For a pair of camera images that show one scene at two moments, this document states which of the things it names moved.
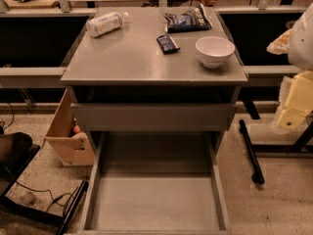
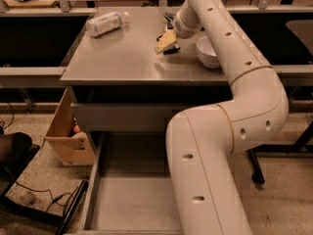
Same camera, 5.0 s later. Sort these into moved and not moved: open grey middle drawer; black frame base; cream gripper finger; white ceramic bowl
Moved: cream gripper finger
Not moved: white ceramic bowl; open grey middle drawer; black frame base
